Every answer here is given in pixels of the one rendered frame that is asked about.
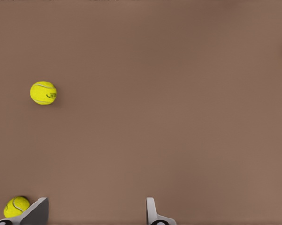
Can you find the yellow tennis ball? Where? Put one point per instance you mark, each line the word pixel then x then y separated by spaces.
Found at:
pixel 43 92
pixel 15 207

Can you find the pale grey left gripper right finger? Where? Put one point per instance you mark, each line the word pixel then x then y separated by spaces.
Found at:
pixel 152 212

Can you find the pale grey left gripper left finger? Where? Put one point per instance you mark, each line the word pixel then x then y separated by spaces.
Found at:
pixel 35 213

